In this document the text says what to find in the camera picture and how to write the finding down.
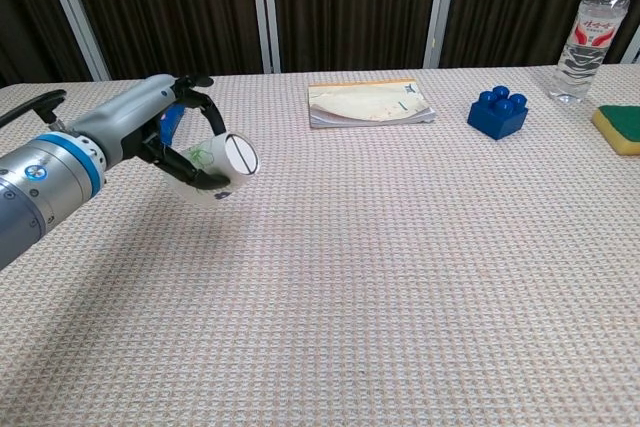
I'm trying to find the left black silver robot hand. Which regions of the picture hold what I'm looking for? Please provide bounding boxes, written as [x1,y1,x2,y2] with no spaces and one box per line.
[69,74,231,190]

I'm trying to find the white paper cup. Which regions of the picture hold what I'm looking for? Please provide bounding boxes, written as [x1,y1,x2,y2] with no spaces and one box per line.
[162,130,263,211]

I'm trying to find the beige notebook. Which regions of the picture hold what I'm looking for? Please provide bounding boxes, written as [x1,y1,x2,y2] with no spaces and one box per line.
[307,78,437,130]

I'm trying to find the pink woven tablecloth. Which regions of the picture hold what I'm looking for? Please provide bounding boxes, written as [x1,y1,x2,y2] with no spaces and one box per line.
[0,63,640,427]

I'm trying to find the blue toy building block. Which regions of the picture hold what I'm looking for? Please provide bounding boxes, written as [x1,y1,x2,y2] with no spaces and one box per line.
[466,84,531,142]

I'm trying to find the clear plastic water bottle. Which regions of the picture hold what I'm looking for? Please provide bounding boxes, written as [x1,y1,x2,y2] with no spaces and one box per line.
[547,0,638,105]

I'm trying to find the green yellow sponge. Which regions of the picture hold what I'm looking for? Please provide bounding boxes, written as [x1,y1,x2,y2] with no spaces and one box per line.
[590,104,640,157]

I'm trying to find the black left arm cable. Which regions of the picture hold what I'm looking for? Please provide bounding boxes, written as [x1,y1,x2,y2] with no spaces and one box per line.
[0,89,68,129]

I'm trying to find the white partition frame post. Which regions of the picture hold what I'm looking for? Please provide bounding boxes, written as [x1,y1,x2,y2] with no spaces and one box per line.
[422,0,469,70]
[247,0,282,74]
[623,25,640,67]
[36,0,112,82]

